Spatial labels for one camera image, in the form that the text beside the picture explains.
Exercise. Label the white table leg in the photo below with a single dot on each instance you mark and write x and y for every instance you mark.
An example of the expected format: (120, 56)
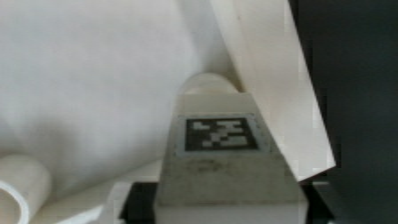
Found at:
(227, 182)

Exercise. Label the white square tabletop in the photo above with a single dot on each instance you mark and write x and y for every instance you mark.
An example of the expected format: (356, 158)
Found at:
(97, 58)

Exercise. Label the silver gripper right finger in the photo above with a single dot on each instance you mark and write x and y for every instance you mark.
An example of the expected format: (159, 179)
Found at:
(328, 211)

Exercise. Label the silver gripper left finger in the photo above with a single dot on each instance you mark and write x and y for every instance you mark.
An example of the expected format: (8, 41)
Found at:
(129, 206)

